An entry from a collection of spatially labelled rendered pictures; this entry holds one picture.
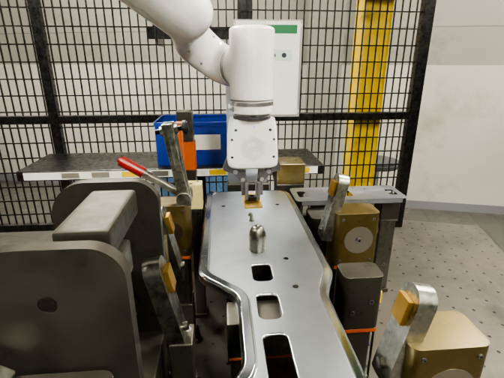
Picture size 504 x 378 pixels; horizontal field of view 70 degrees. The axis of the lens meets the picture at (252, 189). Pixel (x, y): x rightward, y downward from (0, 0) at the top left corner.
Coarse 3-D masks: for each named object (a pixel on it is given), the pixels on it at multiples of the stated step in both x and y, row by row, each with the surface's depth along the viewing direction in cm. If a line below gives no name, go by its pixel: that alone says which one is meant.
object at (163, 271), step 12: (144, 264) 43; (156, 264) 42; (168, 264) 44; (144, 276) 42; (156, 276) 42; (168, 276) 43; (156, 288) 42; (168, 288) 43; (156, 300) 43; (168, 300) 43; (156, 312) 44; (168, 312) 44; (180, 312) 47; (168, 324) 44; (180, 324) 45; (168, 336) 45; (180, 336) 45
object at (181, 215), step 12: (168, 204) 74; (180, 216) 74; (180, 228) 74; (192, 228) 79; (180, 240) 75; (192, 240) 79; (180, 252) 76; (192, 252) 78; (180, 288) 80; (180, 300) 81; (192, 300) 83; (192, 312) 82
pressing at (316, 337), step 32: (224, 192) 95; (224, 224) 76; (288, 224) 76; (224, 256) 64; (256, 256) 64; (288, 256) 64; (320, 256) 64; (224, 288) 55; (256, 288) 55; (288, 288) 55; (320, 288) 55; (256, 320) 48; (288, 320) 48; (320, 320) 48; (256, 352) 43; (320, 352) 43; (352, 352) 43
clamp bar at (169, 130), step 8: (184, 120) 70; (160, 128) 70; (168, 128) 69; (176, 128) 70; (184, 128) 69; (168, 136) 69; (176, 136) 72; (168, 144) 70; (176, 144) 70; (168, 152) 70; (176, 152) 70; (176, 160) 71; (176, 168) 71; (184, 168) 75; (176, 176) 72; (184, 176) 73; (176, 184) 72; (184, 184) 72; (184, 192) 73
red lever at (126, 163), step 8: (120, 160) 71; (128, 160) 71; (128, 168) 71; (136, 168) 71; (144, 168) 72; (144, 176) 72; (152, 176) 72; (160, 184) 73; (168, 184) 73; (176, 192) 74
